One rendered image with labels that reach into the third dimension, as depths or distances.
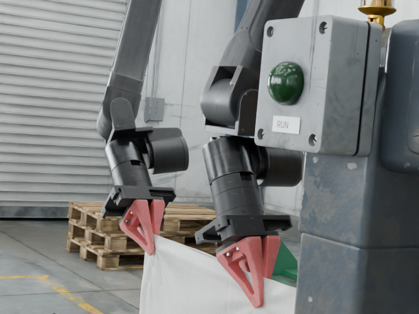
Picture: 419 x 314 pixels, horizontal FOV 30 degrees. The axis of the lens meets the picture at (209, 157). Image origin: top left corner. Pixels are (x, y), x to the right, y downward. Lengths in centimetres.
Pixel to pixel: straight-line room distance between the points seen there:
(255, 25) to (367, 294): 47
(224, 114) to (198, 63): 833
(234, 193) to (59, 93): 756
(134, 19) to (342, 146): 87
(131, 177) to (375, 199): 69
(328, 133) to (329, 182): 7
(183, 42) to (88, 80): 129
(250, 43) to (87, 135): 768
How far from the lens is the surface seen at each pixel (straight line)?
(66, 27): 849
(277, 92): 53
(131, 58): 130
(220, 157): 93
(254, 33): 94
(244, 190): 92
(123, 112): 124
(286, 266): 638
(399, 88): 53
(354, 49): 52
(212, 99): 94
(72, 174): 855
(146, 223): 115
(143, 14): 135
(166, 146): 124
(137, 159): 122
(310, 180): 58
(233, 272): 92
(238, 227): 88
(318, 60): 52
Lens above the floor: 126
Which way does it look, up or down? 3 degrees down
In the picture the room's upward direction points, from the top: 5 degrees clockwise
